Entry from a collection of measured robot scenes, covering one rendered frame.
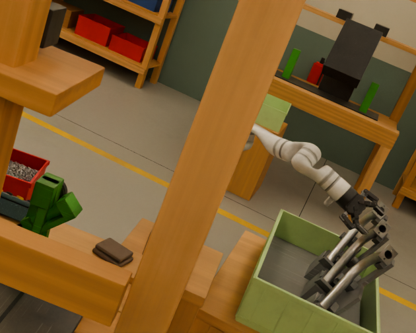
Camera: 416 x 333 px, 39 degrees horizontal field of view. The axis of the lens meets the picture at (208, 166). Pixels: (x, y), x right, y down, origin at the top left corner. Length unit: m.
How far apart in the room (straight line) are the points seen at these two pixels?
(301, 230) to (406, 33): 4.49
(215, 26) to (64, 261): 6.06
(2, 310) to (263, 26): 0.93
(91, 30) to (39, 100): 6.01
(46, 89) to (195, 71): 6.16
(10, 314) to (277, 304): 0.81
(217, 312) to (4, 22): 1.23
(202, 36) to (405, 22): 2.24
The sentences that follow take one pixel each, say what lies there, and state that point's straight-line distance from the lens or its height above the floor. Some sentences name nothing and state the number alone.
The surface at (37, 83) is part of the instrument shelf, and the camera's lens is 0.95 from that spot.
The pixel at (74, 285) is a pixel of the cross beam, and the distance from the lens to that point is 1.04.
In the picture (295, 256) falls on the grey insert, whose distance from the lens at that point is 2.34.
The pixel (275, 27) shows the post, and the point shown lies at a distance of 0.89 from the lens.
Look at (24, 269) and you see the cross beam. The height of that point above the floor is 1.23.
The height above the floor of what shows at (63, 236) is 0.90.
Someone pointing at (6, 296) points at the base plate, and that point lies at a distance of 1.53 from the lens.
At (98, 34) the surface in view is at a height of 0.36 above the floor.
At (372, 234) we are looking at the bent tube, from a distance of 2.06.
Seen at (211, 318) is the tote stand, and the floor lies 0.78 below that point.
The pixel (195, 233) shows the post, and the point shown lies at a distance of 0.99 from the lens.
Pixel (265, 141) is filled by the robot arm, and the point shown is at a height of 1.26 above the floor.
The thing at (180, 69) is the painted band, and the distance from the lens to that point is 7.13.
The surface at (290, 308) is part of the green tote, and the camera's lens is 1.87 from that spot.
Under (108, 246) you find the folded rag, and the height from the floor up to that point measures 0.93.
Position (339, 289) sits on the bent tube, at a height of 1.00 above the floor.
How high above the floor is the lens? 1.84
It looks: 21 degrees down
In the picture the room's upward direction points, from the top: 22 degrees clockwise
